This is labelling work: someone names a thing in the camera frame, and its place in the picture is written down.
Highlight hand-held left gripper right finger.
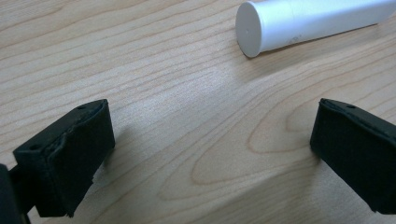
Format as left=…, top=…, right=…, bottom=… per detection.
left=309, top=98, right=396, bottom=216

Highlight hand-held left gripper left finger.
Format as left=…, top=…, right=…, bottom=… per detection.
left=12, top=98, right=117, bottom=218

